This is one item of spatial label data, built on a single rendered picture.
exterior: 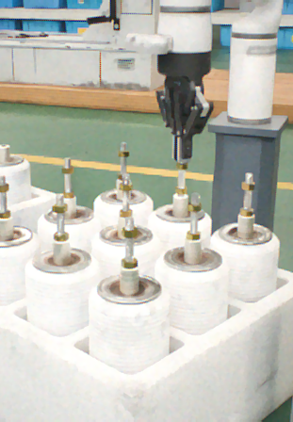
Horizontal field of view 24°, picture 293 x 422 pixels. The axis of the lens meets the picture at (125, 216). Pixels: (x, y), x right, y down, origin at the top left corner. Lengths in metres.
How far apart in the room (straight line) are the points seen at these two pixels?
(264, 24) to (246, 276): 0.62
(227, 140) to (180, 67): 0.50
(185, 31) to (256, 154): 0.53
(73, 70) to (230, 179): 1.85
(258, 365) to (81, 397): 0.26
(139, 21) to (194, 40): 2.18
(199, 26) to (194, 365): 0.44
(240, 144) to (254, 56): 0.18
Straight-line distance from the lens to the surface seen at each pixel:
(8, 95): 3.29
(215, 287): 0.85
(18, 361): 0.88
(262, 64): 1.41
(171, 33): 0.94
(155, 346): 0.79
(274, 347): 0.97
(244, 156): 1.42
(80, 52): 3.17
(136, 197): 1.10
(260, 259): 0.93
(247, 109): 1.42
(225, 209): 1.46
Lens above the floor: 0.60
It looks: 20 degrees down
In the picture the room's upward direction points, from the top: straight up
